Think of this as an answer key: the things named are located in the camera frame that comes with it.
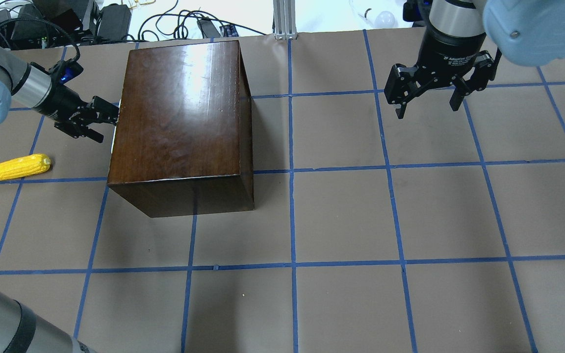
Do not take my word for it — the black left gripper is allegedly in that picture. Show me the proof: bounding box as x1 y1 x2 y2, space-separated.
42 85 118 143

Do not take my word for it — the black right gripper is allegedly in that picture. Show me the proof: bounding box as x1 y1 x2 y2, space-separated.
384 27 502 119

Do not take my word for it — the wooden drawer with white handle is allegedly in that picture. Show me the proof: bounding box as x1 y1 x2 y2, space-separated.
110 99 122 155

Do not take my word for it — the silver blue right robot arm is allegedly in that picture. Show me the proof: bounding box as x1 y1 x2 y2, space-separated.
384 0 565 119

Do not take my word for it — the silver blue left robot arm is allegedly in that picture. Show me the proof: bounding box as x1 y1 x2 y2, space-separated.
0 47 119 353

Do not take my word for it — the yellow corn cob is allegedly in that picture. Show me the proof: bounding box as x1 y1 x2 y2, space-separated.
0 153 52 181

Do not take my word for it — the dark brown wooden cabinet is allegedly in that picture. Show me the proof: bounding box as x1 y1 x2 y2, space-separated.
107 41 255 218

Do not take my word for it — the white light bulb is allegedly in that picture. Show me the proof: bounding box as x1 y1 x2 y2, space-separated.
362 7 398 29

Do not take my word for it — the black power adapter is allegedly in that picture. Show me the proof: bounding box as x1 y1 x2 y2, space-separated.
96 4 131 42

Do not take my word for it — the black computer equipment stack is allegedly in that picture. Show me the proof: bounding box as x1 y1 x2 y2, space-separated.
0 0 99 50

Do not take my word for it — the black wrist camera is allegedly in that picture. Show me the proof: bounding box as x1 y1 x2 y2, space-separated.
48 59 84 84

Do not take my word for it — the aluminium frame post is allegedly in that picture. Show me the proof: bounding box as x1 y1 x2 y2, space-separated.
273 0 298 40

